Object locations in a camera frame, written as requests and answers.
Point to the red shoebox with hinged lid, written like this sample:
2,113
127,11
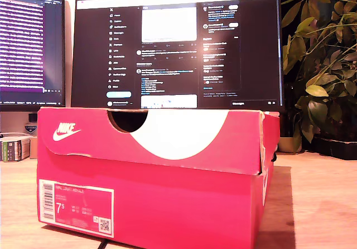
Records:
167,204

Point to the brown cardboard box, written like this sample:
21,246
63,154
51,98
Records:
33,148

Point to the small plant in pale pot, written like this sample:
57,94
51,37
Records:
285,145

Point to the wide black computer monitor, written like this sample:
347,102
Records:
251,64

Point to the green printed small box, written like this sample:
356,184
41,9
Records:
10,152

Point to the monitor with purple text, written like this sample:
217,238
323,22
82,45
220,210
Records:
28,37

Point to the leafy plant in black pot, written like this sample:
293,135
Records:
316,90

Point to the white flat box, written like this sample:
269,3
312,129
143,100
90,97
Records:
16,136

